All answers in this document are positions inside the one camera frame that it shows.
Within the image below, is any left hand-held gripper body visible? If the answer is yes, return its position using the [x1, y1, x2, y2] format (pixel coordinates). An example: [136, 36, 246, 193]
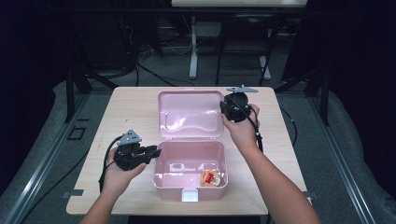
[113, 129, 151, 172]

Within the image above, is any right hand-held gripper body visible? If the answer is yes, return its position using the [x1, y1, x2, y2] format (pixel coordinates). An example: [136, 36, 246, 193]
[219, 85, 260, 123]

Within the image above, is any pink lidded storage box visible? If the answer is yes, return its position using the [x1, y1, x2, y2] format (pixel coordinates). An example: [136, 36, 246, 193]
[151, 90, 229, 203]

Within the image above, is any round snack packet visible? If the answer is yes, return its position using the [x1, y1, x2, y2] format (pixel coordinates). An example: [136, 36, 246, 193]
[199, 168, 222, 188]

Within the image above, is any person's left hand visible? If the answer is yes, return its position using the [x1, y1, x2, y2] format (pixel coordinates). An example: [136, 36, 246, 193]
[100, 148, 148, 201]

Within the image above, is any person's right hand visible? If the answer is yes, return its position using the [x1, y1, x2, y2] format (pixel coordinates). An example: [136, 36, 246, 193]
[220, 104, 262, 154]

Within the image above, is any black chair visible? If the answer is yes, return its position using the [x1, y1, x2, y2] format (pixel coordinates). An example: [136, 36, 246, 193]
[215, 13, 282, 87]

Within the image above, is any white desk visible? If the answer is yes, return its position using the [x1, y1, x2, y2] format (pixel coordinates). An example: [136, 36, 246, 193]
[171, 0, 308, 81]

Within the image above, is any black metal stand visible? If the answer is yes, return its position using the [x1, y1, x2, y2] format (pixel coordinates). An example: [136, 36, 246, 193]
[274, 66, 332, 127]
[64, 18, 120, 124]

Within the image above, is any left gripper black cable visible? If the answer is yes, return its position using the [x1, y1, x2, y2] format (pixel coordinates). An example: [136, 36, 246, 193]
[98, 134, 124, 193]

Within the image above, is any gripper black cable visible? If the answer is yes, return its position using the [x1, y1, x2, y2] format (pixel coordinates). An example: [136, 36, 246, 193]
[232, 98, 264, 154]
[98, 134, 124, 193]

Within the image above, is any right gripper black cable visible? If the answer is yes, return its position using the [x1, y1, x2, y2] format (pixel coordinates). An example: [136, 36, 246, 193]
[232, 98, 264, 154]

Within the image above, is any black cable beside table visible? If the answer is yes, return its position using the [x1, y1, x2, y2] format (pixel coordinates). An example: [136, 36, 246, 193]
[279, 106, 299, 147]

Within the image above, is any thin black floor cable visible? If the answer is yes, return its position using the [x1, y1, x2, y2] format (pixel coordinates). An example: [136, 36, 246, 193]
[18, 148, 92, 224]

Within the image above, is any aluminium floor rail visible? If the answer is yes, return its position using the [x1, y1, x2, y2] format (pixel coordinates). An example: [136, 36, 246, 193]
[310, 95, 378, 224]
[2, 92, 92, 224]

